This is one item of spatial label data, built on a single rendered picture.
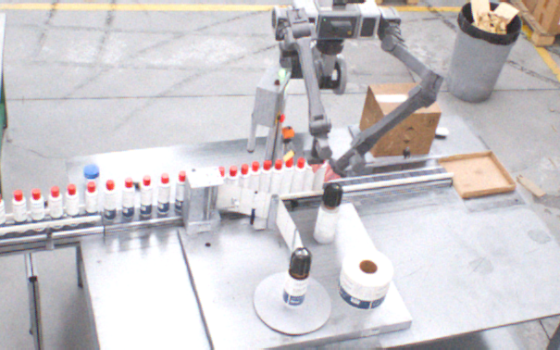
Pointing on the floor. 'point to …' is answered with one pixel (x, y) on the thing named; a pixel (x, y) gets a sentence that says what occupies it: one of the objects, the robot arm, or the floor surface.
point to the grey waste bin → (475, 67)
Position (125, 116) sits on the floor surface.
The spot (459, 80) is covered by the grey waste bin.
